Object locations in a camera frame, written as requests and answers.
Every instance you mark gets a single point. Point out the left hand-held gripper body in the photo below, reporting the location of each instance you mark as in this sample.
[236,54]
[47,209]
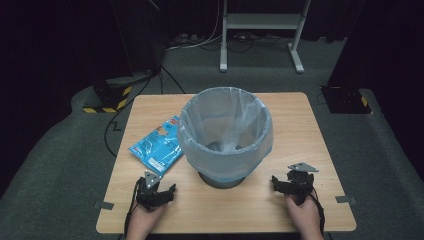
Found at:
[149,195]

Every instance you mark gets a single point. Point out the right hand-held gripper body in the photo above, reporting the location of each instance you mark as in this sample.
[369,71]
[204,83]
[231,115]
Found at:
[301,181]

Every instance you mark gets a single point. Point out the person's left hand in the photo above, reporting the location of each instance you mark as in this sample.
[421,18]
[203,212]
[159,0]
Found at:
[143,221]

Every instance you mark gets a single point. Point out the person's right hand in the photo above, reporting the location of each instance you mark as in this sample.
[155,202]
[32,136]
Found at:
[305,216]

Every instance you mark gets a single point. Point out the blue plastic packet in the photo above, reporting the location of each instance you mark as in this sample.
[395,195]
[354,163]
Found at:
[158,146]

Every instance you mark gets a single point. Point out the grey tape piece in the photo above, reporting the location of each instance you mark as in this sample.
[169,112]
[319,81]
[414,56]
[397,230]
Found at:
[104,205]
[345,199]

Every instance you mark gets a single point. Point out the grey trash bin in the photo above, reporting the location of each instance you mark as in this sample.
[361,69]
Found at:
[221,182]

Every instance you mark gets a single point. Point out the trash bin with plastic liner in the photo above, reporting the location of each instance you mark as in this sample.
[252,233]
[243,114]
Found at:
[225,133]

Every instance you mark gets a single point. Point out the black stand with striped base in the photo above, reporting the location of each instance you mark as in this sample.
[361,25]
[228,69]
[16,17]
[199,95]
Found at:
[115,95]
[346,100]

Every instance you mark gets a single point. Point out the power strip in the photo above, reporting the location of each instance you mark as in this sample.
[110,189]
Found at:
[185,39]

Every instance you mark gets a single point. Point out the white metal stand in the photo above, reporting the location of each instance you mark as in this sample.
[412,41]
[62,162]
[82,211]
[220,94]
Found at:
[263,20]

